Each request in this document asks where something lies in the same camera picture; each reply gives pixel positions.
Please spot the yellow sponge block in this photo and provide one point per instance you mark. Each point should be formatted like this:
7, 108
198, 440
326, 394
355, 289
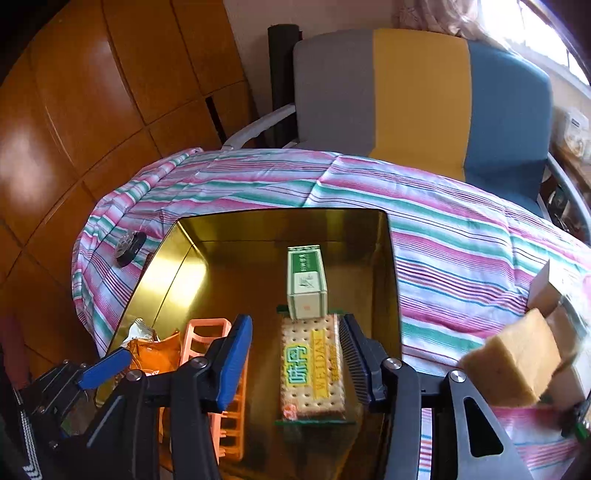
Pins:
508, 364

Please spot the tall pale cardboard box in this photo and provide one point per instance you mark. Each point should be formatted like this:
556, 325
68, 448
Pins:
569, 337

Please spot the orange snack packet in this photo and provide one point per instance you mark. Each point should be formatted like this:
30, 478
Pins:
154, 355

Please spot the window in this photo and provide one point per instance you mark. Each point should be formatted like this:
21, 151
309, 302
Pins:
531, 27

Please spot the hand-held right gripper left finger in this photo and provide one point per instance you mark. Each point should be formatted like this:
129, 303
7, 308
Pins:
236, 360

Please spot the salmon pink plastic rack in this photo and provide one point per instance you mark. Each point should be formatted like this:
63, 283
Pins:
187, 346

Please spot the rectangular metal tin container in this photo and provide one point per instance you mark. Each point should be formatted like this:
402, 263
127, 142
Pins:
231, 277

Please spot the white printed box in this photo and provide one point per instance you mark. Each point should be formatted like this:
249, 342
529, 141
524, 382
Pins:
575, 124

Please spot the striped pink green cloth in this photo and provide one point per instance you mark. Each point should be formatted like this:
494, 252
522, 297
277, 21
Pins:
461, 258

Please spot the pink patterned curtain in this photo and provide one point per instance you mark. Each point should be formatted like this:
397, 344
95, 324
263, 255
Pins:
438, 16

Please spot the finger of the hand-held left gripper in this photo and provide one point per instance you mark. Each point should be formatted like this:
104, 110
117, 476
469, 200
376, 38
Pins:
104, 370

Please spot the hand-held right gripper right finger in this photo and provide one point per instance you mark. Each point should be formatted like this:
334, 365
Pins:
358, 364

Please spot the flat pale cardboard box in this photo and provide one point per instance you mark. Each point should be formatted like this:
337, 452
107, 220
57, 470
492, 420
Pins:
545, 286

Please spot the white foil snack wrapper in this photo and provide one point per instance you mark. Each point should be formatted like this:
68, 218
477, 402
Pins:
141, 330

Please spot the green and white small box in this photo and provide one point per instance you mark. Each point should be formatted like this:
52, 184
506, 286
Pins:
307, 281

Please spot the cracker packet green trim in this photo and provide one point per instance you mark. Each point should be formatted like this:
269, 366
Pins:
314, 369

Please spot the grey yellow blue armchair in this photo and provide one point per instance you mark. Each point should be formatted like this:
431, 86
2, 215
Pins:
415, 92

